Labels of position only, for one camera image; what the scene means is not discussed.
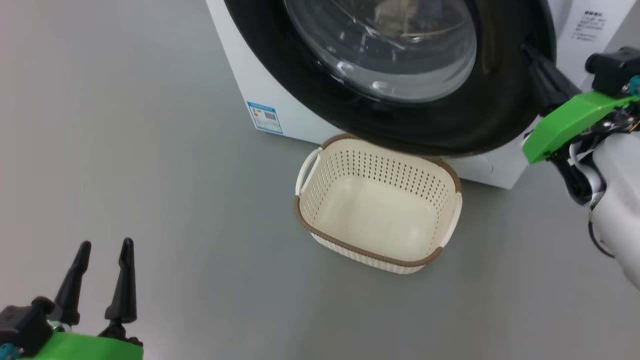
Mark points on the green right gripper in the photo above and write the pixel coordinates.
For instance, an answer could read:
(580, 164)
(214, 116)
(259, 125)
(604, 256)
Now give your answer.
(565, 125)

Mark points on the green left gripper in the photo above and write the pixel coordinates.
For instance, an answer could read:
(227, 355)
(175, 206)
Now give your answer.
(85, 347)

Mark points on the black round glass washer door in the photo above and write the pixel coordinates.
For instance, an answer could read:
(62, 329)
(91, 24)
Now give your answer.
(280, 60)

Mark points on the white front-load washing machine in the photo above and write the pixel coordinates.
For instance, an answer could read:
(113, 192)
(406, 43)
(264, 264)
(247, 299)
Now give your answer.
(235, 55)

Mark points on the printed instruction text label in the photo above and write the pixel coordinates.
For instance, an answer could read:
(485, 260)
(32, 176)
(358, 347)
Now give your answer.
(590, 26)

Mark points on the round drain filter cover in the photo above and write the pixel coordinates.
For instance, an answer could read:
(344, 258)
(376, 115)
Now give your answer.
(472, 164)

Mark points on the cream perforated laundry basket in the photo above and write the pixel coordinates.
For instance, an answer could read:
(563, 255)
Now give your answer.
(380, 220)

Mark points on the blue energy label sticker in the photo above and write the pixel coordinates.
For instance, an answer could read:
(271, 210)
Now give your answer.
(265, 118)

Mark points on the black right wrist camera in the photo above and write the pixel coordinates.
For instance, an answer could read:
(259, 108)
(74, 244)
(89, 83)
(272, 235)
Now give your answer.
(612, 70)

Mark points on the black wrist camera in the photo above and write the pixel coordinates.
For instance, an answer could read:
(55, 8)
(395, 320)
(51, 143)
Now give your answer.
(25, 325)
(612, 70)

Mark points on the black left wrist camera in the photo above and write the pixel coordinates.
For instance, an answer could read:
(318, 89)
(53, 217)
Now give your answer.
(25, 325)

